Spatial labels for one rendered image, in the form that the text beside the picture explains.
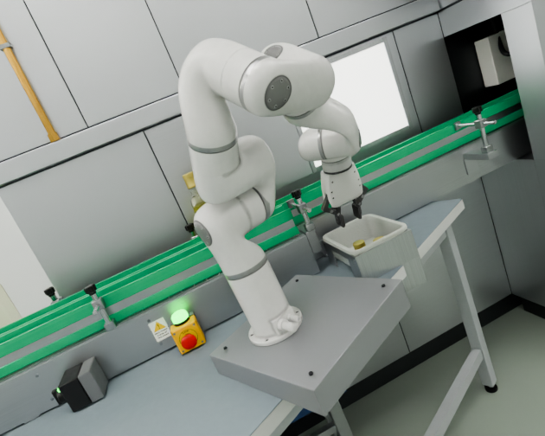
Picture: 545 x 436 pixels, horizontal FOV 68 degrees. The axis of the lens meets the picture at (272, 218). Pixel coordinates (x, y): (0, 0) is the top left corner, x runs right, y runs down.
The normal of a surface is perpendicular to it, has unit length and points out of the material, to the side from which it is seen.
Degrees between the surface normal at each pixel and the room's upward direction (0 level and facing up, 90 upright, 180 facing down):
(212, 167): 117
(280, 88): 122
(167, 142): 90
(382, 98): 90
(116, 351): 90
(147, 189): 90
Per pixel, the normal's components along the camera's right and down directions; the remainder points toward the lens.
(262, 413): -0.37, -0.90
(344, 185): 0.36, 0.39
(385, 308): 0.66, -0.07
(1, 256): 0.26, 0.15
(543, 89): -0.89, 0.42
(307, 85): 0.70, 0.43
